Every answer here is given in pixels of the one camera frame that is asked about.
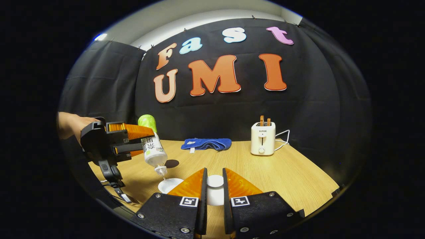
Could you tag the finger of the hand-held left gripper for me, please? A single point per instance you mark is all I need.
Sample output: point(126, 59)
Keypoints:
point(132, 131)
point(129, 148)

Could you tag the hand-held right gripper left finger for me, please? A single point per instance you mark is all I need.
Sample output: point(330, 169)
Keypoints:
point(203, 205)

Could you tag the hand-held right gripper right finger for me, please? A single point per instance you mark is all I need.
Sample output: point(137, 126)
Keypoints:
point(226, 209)

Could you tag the white-labelled water bottle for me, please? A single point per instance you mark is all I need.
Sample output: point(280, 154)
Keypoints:
point(152, 151)

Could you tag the dark round coaster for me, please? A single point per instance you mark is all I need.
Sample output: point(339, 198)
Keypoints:
point(172, 163)

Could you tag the blue cloth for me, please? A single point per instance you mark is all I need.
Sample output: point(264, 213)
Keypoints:
point(206, 143)

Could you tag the cream toaster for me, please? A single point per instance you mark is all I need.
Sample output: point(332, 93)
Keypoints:
point(262, 139)

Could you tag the ceiling light panel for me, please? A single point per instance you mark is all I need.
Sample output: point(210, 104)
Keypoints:
point(99, 36)

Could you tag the black backdrop cloth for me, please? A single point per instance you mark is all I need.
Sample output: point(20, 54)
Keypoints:
point(315, 116)

